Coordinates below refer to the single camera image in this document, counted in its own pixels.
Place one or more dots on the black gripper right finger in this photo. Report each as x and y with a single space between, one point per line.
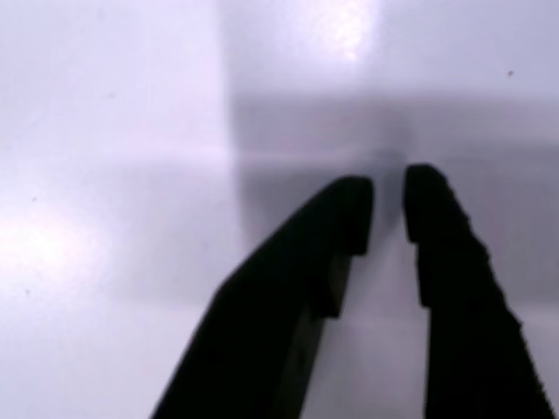
463 314

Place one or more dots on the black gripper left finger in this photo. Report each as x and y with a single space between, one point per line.
271 305

